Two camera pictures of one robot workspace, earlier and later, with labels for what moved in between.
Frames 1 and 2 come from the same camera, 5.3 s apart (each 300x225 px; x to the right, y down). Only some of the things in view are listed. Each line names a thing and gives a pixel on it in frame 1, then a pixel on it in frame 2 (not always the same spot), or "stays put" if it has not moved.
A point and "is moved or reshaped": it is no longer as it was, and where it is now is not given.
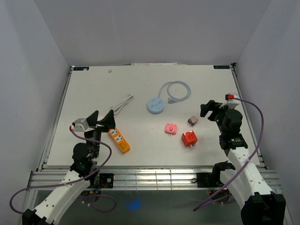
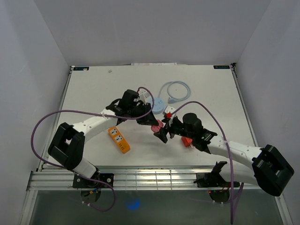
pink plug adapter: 170,129 is moved or reshaped
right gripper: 210,105 to 161,134
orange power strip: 119,140 stays put
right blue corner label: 221,67 stays put
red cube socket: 189,138 stays put
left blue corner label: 82,68 stays put
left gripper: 108,122 to 150,119
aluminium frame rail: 49,179 stays put
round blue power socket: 155,105 stays put
